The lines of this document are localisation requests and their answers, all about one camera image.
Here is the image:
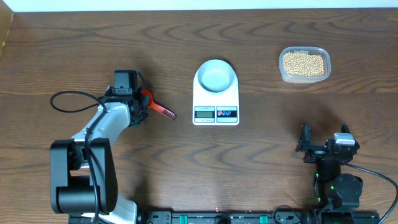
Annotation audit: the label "right black cable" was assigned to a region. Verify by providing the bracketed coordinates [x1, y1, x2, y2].
[341, 160, 398, 224]

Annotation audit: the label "white digital kitchen scale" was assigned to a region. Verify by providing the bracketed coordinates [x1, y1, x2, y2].
[192, 72, 239, 126]

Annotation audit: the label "black cable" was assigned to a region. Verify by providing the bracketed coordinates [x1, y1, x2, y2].
[341, 160, 398, 224]
[49, 90, 108, 224]

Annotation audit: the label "red measuring scoop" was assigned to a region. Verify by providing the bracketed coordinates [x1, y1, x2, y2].
[141, 90, 177, 120]

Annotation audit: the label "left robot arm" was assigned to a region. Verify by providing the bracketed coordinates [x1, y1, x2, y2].
[50, 70, 149, 223]

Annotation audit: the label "left black cable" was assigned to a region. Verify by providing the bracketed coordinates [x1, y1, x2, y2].
[49, 90, 108, 224]

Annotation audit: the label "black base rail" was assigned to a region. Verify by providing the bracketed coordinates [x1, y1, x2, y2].
[136, 205, 380, 224]

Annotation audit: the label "soybeans in container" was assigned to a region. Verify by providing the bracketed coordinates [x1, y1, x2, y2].
[282, 52, 325, 77]

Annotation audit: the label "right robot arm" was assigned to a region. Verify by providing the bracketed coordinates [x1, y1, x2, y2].
[295, 123, 363, 210]

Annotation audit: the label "pale blue-grey bowl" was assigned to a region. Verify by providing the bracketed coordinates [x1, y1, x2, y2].
[197, 59, 237, 93]

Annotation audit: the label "clear plastic container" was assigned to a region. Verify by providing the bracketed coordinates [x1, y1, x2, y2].
[279, 47, 331, 84]

